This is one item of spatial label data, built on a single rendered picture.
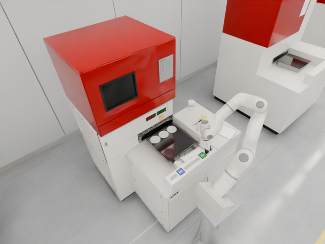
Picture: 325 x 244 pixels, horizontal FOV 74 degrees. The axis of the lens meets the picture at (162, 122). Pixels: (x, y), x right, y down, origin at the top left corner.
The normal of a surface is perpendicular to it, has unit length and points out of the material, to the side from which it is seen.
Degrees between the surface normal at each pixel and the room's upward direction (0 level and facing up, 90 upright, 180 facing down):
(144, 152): 0
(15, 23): 90
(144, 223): 0
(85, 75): 90
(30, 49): 90
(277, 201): 0
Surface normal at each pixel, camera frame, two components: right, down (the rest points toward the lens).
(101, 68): 0.63, 0.52
